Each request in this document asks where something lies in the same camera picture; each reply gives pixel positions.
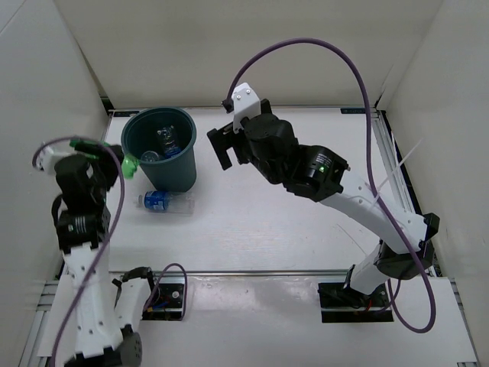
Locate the green plastic soda bottle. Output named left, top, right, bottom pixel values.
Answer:
left=70, top=138, right=139, bottom=179

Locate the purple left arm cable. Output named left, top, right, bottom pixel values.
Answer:
left=32, top=136, right=188, bottom=367

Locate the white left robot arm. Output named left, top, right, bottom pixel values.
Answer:
left=52, top=154, right=160, bottom=366

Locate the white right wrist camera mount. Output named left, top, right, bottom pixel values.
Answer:
left=222, top=83, right=261, bottom=134

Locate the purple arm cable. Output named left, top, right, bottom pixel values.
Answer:
left=32, top=136, right=188, bottom=367
left=227, top=37, right=437, bottom=333

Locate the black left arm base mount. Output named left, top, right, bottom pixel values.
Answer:
left=142, top=276, right=186, bottom=321

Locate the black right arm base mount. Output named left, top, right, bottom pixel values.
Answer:
left=318, top=281, right=393, bottom=323

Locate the clear bottle blue Aquarius label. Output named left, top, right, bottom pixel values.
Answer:
left=156, top=125, right=182, bottom=158

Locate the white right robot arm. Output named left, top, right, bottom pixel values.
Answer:
left=207, top=99, right=439, bottom=306

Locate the dark teal plastic bin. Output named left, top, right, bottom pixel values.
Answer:
left=121, top=107, right=196, bottom=193

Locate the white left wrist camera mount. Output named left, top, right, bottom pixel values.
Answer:
left=32, top=145, right=71, bottom=176

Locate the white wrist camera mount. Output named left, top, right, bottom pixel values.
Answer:
left=222, top=83, right=261, bottom=134
left=32, top=145, right=71, bottom=176

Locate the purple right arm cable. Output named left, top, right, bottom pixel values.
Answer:
left=227, top=37, right=437, bottom=333

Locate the clear unlabelled plastic bottle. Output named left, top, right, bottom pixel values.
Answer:
left=141, top=151, right=164, bottom=164

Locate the clear bottle blue Pocari label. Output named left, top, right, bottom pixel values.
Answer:
left=135, top=190, right=195, bottom=215

